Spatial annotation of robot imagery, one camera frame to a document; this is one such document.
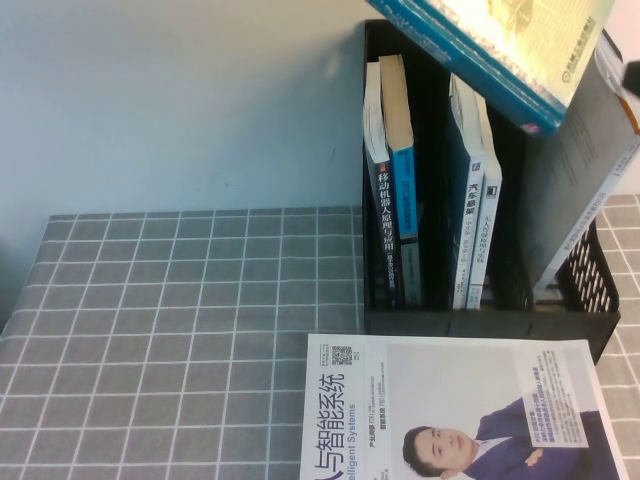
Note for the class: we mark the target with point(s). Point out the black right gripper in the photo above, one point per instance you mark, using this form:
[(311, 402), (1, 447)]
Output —
[(632, 77)]

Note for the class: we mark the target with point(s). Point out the yellow-green mechanical design book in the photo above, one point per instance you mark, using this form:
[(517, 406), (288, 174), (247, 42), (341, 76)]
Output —
[(525, 35)]

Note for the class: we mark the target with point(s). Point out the white spine driving book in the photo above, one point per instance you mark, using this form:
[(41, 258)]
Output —
[(490, 225)]

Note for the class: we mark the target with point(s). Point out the dark teal cover book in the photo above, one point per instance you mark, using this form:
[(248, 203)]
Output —
[(470, 225)]

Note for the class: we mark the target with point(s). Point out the grey cover book orange trim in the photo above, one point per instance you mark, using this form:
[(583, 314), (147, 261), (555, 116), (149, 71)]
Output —
[(590, 165)]

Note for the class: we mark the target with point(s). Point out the blue spine DTC book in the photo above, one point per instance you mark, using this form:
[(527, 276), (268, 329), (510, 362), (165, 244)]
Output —
[(404, 200)]

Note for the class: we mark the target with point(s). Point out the black spine robot book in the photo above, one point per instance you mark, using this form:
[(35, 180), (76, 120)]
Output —
[(385, 225)]

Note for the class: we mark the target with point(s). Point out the black plastic book stand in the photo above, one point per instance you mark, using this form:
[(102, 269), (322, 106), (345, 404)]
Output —
[(425, 320)]

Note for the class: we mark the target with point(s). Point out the white magazine with man portrait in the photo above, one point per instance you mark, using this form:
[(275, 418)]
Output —
[(450, 375)]

